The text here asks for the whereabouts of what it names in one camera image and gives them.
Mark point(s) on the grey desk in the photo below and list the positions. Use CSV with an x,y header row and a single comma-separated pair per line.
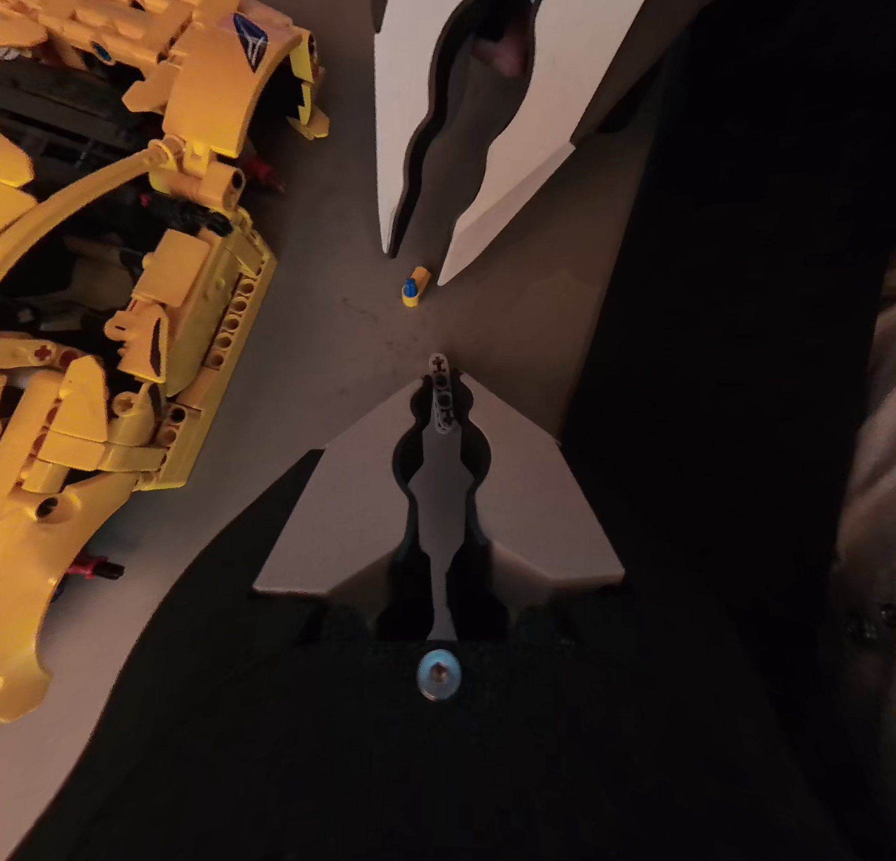
x,y
336,329

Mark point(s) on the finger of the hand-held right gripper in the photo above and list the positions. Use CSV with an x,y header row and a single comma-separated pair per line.
x,y
406,69
574,55

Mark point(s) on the yellow brick toy car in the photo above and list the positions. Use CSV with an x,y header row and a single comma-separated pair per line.
x,y
196,294

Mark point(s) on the grey perforated beam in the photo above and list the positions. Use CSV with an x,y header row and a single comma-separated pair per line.
x,y
442,393

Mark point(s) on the person's right hand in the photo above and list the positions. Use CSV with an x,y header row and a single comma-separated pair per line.
x,y
505,52

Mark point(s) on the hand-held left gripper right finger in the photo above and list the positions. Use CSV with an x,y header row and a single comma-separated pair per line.
x,y
546,511

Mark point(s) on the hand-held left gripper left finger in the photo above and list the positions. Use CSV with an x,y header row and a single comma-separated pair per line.
x,y
336,511

